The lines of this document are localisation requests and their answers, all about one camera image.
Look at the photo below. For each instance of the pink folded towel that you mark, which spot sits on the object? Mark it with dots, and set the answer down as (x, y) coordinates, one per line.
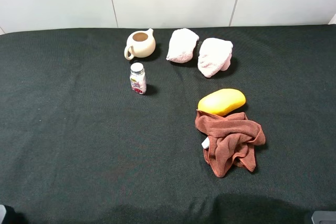
(214, 56)
(181, 46)

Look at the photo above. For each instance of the grey device right corner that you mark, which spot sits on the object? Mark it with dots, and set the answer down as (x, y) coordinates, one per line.
(324, 217)

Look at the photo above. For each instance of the left pink folded towel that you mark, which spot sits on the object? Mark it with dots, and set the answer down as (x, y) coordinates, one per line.
(181, 46)

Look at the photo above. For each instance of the grey device corner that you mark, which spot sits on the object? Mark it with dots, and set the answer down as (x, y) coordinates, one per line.
(3, 213)
(324, 217)

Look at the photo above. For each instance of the cream ceramic teapot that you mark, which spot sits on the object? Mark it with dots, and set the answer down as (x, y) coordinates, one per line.
(140, 44)

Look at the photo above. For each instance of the yellow mango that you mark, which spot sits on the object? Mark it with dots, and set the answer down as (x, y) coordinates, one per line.
(222, 102)

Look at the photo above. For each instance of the brown microfiber cloth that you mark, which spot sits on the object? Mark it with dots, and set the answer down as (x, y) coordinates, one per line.
(232, 141)

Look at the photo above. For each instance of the black tablecloth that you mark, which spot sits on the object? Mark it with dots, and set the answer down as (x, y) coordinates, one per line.
(79, 146)

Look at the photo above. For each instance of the small candy bottle silver cap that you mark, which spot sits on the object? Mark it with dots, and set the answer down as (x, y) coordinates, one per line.
(137, 78)

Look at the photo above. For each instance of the right pink folded towel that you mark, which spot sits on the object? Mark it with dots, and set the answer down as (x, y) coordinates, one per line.
(214, 56)

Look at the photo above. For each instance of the grey device left corner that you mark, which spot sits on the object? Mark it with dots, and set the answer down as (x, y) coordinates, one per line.
(3, 213)

